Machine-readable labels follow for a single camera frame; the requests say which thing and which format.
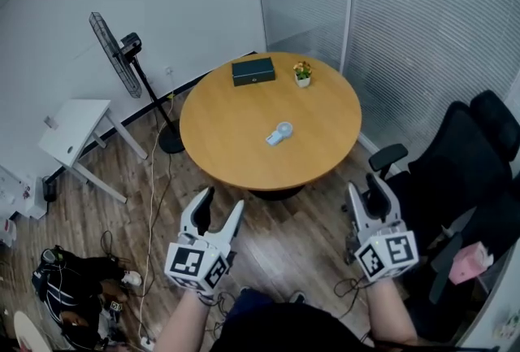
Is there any white cardboard box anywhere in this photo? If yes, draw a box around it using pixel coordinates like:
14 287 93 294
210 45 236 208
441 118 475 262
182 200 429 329
0 163 48 221

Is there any white power cable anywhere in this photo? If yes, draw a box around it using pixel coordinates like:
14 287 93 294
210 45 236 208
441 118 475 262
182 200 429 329
136 92 177 343

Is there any thin black cable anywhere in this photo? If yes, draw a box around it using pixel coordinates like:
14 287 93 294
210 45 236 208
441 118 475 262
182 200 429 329
333 276 369 319

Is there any black backpack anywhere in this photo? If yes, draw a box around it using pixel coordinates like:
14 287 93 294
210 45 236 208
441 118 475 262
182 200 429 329
31 245 132 348

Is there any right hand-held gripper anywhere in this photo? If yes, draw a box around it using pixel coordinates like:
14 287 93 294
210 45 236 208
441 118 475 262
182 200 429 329
345 172 420 284

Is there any black office chair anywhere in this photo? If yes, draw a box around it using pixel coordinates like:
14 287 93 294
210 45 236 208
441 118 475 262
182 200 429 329
367 89 520 344

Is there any person's right forearm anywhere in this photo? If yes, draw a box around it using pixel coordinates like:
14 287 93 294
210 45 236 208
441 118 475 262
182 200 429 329
364 280 420 348

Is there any person's left forearm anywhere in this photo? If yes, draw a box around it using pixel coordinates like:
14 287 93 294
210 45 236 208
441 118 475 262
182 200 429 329
154 288 223 352

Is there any white round board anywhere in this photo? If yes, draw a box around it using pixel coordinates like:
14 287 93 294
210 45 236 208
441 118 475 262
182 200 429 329
13 311 54 352

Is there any small white desk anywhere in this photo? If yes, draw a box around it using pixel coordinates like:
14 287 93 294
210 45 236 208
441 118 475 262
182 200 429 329
37 98 150 206

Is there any black standing pedestal fan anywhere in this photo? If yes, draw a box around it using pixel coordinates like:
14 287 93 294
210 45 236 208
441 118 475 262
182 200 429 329
88 11 188 154

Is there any white sneaker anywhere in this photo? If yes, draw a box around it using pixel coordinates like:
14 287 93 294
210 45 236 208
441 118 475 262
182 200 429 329
120 269 144 288

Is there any small potted flower plant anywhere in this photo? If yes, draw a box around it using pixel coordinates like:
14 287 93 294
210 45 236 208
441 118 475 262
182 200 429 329
292 60 314 89

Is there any pink tissue box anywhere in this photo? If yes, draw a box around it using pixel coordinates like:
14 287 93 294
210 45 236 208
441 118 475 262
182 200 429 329
448 242 495 286

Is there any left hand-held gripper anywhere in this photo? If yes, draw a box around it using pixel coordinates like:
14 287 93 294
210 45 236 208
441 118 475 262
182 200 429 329
164 186 246 297

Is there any small black bin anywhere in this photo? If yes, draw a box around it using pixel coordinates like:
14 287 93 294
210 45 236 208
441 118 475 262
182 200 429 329
41 176 59 203

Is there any black rectangular box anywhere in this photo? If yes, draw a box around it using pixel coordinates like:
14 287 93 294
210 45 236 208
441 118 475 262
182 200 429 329
231 57 278 88

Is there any person's dark clothing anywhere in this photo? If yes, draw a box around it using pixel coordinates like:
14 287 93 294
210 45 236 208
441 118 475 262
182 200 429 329
210 287 377 352

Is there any small white handheld fan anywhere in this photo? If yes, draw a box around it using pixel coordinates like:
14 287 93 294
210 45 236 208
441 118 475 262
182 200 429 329
265 121 293 147

